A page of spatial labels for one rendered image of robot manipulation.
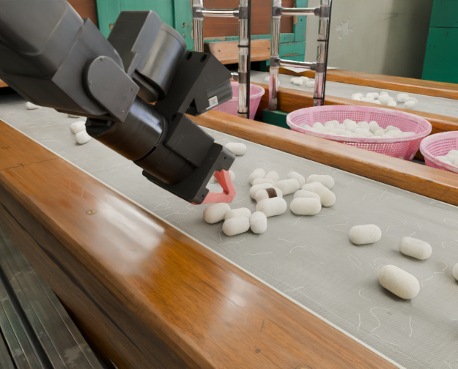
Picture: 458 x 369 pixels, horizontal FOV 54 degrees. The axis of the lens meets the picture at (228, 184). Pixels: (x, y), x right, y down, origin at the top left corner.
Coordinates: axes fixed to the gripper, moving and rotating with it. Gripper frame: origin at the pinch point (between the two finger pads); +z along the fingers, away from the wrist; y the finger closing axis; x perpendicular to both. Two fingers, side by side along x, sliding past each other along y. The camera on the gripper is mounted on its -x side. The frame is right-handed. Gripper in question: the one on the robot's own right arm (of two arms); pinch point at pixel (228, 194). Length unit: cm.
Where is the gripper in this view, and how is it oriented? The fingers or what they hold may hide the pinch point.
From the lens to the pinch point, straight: 55.3
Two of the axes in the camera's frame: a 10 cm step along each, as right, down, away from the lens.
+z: 5.8, 4.2, 7.0
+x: -4.9, 8.6, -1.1
